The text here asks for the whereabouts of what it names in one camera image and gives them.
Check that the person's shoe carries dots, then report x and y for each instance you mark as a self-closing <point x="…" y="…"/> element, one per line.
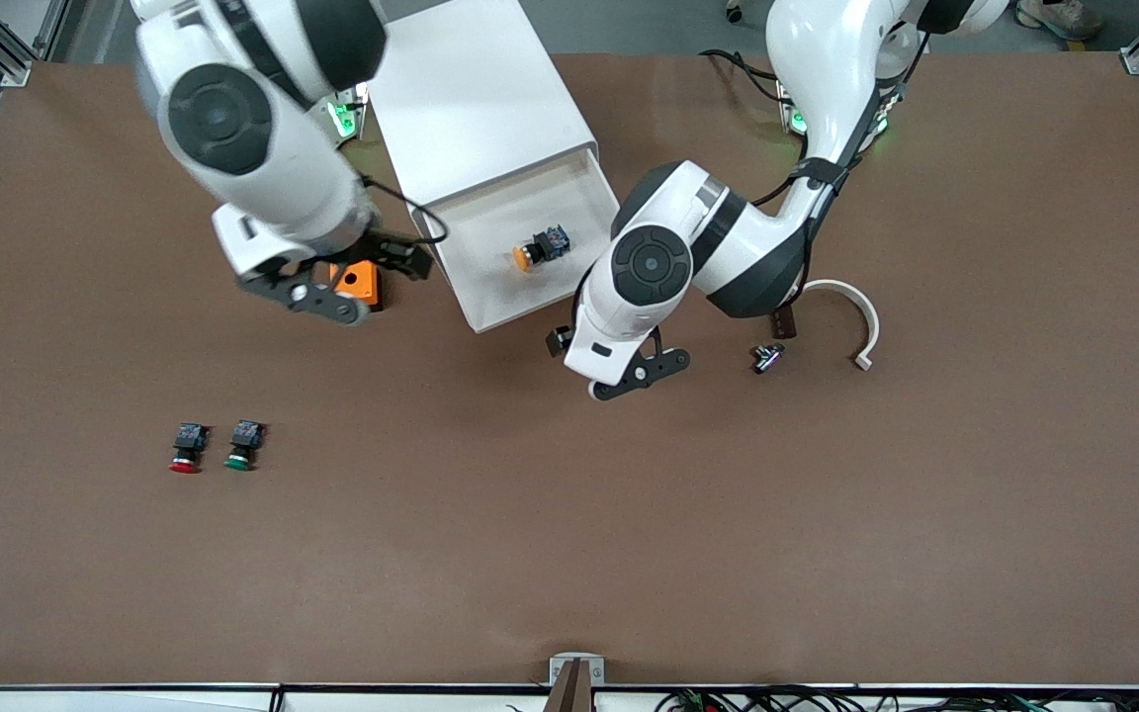
<point x="1064" y="18"/>

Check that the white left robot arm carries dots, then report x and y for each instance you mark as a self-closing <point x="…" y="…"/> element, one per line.
<point x="668" y="208"/>

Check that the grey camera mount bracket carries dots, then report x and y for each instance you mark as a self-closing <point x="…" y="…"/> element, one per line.
<point x="562" y="670"/>

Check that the brown terminal block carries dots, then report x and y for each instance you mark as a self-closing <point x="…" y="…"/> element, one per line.
<point x="785" y="322"/>

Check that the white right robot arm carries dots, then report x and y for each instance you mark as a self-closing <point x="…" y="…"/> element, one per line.
<point x="263" y="168"/>

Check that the white curved plastic bracket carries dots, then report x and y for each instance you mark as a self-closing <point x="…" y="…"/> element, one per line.
<point x="867" y="316"/>

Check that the yellow mushroom push button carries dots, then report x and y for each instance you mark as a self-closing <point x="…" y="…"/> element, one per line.
<point x="540" y="247"/>

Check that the red mushroom push button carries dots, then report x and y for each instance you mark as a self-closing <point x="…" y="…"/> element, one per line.
<point x="189" y="443"/>

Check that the silver metal selector switch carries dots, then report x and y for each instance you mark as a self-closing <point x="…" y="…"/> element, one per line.
<point x="767" y="358"/>

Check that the green mushroom push button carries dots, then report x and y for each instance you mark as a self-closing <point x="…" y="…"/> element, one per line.
<point x="245" y="441"/>

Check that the orange button enclosure box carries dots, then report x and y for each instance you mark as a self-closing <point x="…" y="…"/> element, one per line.
<point x="364" y="284"/>

